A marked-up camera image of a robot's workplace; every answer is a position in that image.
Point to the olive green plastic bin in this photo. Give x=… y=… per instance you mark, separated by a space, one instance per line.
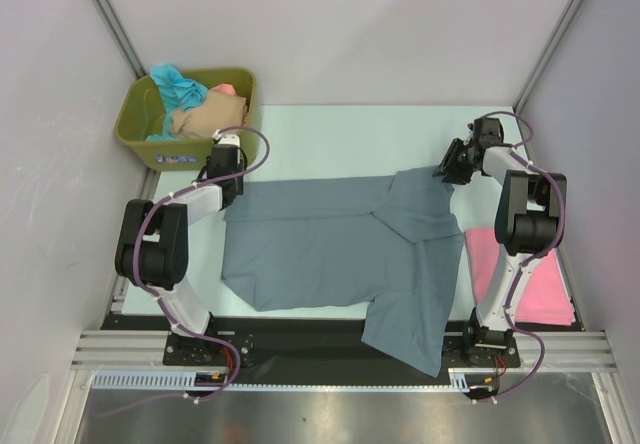
x=142 y=114

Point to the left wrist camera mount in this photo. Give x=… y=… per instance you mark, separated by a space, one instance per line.
x=225 y=139

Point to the right aluminium corner post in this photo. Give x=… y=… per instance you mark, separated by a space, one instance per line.
x=552 y=46

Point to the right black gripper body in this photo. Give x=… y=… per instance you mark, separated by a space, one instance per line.
x=457 y=163

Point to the turquoise t shirt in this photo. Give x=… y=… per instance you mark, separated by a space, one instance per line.
x=176 y=93

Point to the grey blue t shirt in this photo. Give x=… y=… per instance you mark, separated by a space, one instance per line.
x=389 y=242

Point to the aluminium front rail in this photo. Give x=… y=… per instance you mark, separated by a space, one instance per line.
x=569 y=352

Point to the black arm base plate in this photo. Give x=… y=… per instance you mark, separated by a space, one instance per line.
x=309 y=352

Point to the blue slotted cable duct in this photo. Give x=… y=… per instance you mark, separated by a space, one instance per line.
x=192 y=381

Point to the aluminium corner post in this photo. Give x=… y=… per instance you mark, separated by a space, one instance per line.
x=552 y=46
x=115 y=28

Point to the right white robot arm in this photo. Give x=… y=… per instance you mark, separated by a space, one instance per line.
x=529 y=222

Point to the left aluminium corner post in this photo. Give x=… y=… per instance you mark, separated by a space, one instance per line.
x=115 y=28

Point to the beige t shirt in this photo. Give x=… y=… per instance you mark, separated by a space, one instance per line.
x=217 y=111

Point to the folded pink t shirt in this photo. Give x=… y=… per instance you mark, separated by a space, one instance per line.
x=545 y=299

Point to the salmon pink t shirt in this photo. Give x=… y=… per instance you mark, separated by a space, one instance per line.
x=225 y=88

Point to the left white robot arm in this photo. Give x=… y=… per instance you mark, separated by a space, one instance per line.
x=153 y=247

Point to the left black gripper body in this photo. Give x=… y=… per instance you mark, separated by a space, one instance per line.
x=239 y=185

